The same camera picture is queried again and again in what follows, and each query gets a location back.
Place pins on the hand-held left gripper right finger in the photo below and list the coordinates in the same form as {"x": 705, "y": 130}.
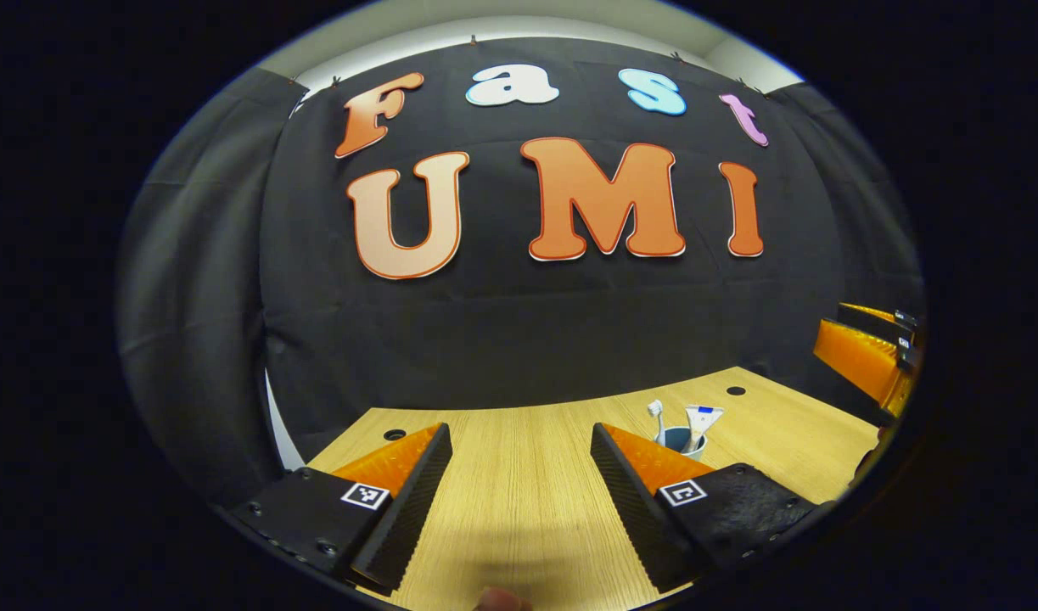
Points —
{"x": 633, "y": 509}

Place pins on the wooden desktop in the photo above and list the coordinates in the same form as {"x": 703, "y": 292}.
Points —
{"x": 527, "y": 492}

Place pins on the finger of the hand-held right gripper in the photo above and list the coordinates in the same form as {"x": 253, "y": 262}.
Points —
{"x": 875, "y": 316}
{"x": 858, "y": 361}

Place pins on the white toothbrush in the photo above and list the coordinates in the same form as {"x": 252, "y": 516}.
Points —
{"x": 655, "y": 412}

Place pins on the white toothpaste tube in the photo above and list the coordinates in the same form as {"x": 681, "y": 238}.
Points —
{"x": 704, "y": 417}

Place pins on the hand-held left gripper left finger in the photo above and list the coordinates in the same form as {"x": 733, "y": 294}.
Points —
{"x": 404, "y": 518}

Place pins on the black backdrop cloth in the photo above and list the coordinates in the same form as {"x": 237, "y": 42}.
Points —
{"x": 502, "y": 339}

